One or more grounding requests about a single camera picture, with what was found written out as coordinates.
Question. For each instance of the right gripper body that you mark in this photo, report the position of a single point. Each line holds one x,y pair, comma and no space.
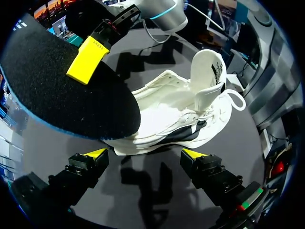
95,16

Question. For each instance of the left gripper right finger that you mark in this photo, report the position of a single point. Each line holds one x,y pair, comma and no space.
212,176

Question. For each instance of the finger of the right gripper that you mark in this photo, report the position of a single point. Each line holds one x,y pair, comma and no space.
88,59

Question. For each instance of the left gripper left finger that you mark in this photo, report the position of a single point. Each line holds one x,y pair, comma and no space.
78,174

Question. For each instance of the black and blue insole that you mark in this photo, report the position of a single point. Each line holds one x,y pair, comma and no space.
59,95

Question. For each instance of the pale lace-up sneaker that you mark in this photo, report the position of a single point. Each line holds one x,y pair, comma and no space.
181,114

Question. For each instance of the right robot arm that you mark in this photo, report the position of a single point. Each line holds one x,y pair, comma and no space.
166,14

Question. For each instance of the teal box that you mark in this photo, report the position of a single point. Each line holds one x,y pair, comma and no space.
75,41

